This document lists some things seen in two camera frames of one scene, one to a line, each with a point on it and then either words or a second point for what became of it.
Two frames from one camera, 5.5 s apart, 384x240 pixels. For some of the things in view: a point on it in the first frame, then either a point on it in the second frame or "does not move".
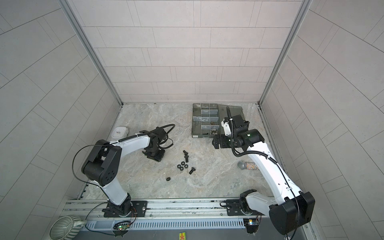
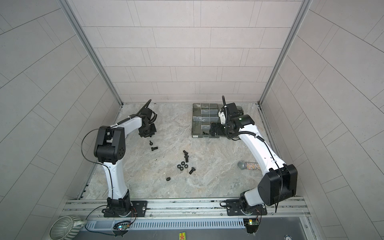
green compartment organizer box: [206, 118] does not move
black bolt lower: [193, 169] does not move
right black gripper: [222, 143] → [218, 131]
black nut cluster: [181, 168] does not move
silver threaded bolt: [243, 165] does not move
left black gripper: [159, 157] → [153, 131]
